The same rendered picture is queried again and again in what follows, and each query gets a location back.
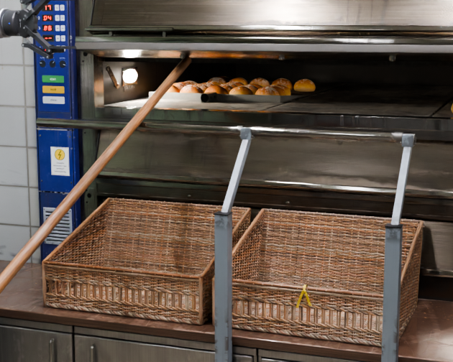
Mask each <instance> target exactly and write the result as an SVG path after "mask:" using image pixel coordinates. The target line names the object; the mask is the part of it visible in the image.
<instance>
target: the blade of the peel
mask: <svg viewBox="0 0 453 362"><path fill-rule="evenodd" d="M301 96H304V95H290V96H271V95H245V94H219V93H217V94H216V100H217V101H241V102H265V103H282V102H284V101H289V100H292V99H294V98H299V97H301ZM161 99H172V100H195V101H200V100H201V93H168V92H166V94H165V95H164V96H163V97H162V98H161Z"/></svg>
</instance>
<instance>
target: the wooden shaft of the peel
mask: <svg viewBox="0 0 453 362"><path fill-rule="evenodd" d="M190 63H191V58H190V57H189V56H186V58H184V59H182V60H181V61H180V62H179V63H178V65H177V66H176V67H175V69H174V70H173V71H172V72H171V73H170V74H169V76H168V77H167V78H166V79H165V80H164V81H163V83H162V84H161V85H160V86H159V88H158V89H157V90H156V91H155V92H154V93H153V94H152V95H151V97H150V98H149V99H148V100H147V102H146V103H145V104H144V105H143V107H141V109H140V110H139V111H138V112H137V113H136V114H135V116H134V117H133V118H132V119H131V121H130V122H129V123H128V124H127V125H126V126H125V127H124V128H123V130H122V131H121V132H120V133H119V135H118V136H117V137H116V138H115V140H113V142H112V143H111V144H110V145H109V146H108V147H107V149H106V150H105V151H104V153H103V154H102V155H101V156H100V157H99V158H98V159H97V160H96V162H95V163H94V164H93V165H92V166H91V168H90V169H89V170H88V171H87V173H86V174H85V175H84V176H83V177H82V178H81V179H80V181H79V182H78V183H77V184H76V185H75V187H74V188H73V189H72V190H71V191H70V192H69V193H68V195H67V196H66V197H65V198H64V200H63V201H62V202H61V203H60V204H59V206H58V207H56V209H55V210H54V211H53V212H52V214H51V215H50V216H49V217H48V219H47V220H46V221H45V222H44V223H43V224H42V225H41V226H40V228H39V229H38V230H37V231H36V233H35V234H34V235H33V236H32V237H31V239H30V240H28V242H27V243H26V244H25V245H24V247H23V248H22V249H21V250H20V252H19V253H18V254H17V255H16V256H15V257H14V258H13V259H12V261H11V262H10V263H9V264H8V266H7V267H6V268H5V269H4V270H3V272H2V273H0V293H1V292H2V291H3V290H4V288H5V287H6V286H7V284H8V283H10V281H11V280H12V279H13V278H14V276H15V275H16V274H17V272H18V271H19V270H20V269H21V268H22V267H23V266H24V264H25V263H26V262H27V260H28V259H29V258H30V257H31V255H33V253H34V252H35V251H36V250H37V248H38V247H39V246H40V245H41V243H42V242H43V241H44V240H45V239H46V238H47V236H48V235H49V234H50V233H51V231H52V230H53V229H54V228H55V227H56V225H57V224H58V223H59V222H60V221H61V219H62V218H63V217H64V216H65V214H66V213H67V212H68V211H69V210H70V209H71V207H72V206H73V205H74V204H75V202H76V201H77V200H78V199H79V197H80V196H81V195H82V194H83V193H84V192H85V190H86V189H87V188H88V186H89V185H90V184H91V183H92V182H93V181H94V180H95V178H96V177H97V176H98V175H99V173H100V172H101V171H102V169H103V168H105V166H106V165H107V164H108V163H109V161H110V160H111V159H112V157H113V156H114V155H115V154H116V153H117V152H118V151H119V149H120V148H121V147H122V145H123V144H124V143H125V141H126V140H128V138H129V137H130V136H131V135H132V133H133V132H134V131H135V129H136V128H137V127H138V126H139V125H140V124H141V123H142V121H143V120H144V119H145V118H146V116H147V115H148V114H149V112H151V110H152V109H153V108H154V107H155V106H156V104H157V103H158V102H159V100H160V99H161V98H162V97H163V96H164V95H165V94H166V92H167V91H168V90H169V89H170V87H171V86H172V85H173V84H174V82H175V81H176V80H177V79H178V78H179V77H180V75H181V74H182V73H183V71H184V70H185V69H186V68H187V67H188V66H189V65H190Z"/></svg>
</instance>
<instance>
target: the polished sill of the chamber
mask: <svg viewBox="0 0 453 362"><path fill-rule="evenodd" d="M140 109H141V107H134V106H97V107H95V117H96V118H105V119H132V118H133V117H134V116H135V114H136V113H137V112H138V111H139V110H140ZM144 120H161V121H197V122H216V123H236V124H272V125H291V126H328V127H347V128H366V129H403V130H422V131H453V117H435V116H393V115H371V114H349V113H306V112H284V111H243V110H221V109H199V108H156V107H154V108H153V109H152V110H151V112H149V114H148V115H147V116H146V118H145V119H144Z"/></svg>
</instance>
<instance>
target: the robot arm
mask: <svg viewBox="0 0 453 362"><path fill-rule="evenodd" d="M34 1H36V0H20V3H21V4H22V10H10V9H7V8H0V39H2V38H7V37H8V38H10V37H23V38H24V42H23V43H22V47H27V48H29V49H31V50H33V51H34V52H36V53H37V54H39V55H41V56H43V57H45V58H46V59H53V55H54V53H63V52H64V49H76V46H51V45H50V44H49V43H48V42H47V41H46V40H45V39H44V38H43V37H42V36H41V35H40V33H39V32H38V31H37V29H38V25H37V22H38V18H37V17H36V16H37V15H38V14H39V13H40V11H41V10H42V9H43V8H44V7H45V6H46V5H47V4H48V3H49V2H50V1H75V0H41V1H40V2H39V3H38V4H37V5H36V6H35V7H34V8H33V9H31V10H29V9H28V8H27V7H28V6H29V5H30V3H32V2H34ZM29 37H32V38H34V39H35V40H36V41H37V42H38V43H39V44H40V45H41V46H42V47H44V48H45V49H46V50H47V51H45V50H43V49H42V48H40V47H38V46H37V45H34V44H32V43H31V42H30V41H29V40H28V38H29Z"/></svg>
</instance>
